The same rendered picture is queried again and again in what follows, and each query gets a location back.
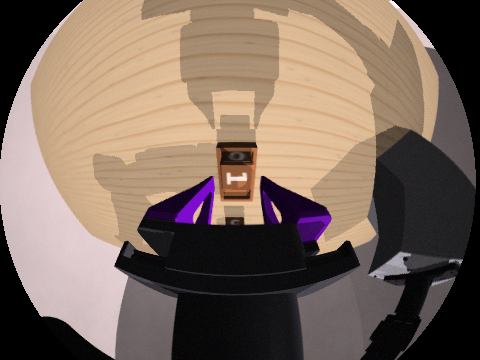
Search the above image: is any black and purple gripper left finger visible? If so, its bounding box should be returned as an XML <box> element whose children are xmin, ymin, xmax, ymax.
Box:
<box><xmin>143</xmin><ymin>176</ymin><xmax>215</xmax><ymax>224</ymax></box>

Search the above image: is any brown number cube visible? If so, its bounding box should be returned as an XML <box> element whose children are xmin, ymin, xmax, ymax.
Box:
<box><xmin>226</xmin><ymin>217</ymin><xmax>245</xmax><ymax>224</ymax></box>
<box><xmin>220</xmin><ymin>151</ymin><xmax>254</xmax><ymax>190</ymax></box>

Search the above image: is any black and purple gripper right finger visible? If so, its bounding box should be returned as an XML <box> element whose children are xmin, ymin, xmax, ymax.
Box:
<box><xmin>260</xmin><ymin>176</ymin><xmax>332</xmax><ymax>243</ymax></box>

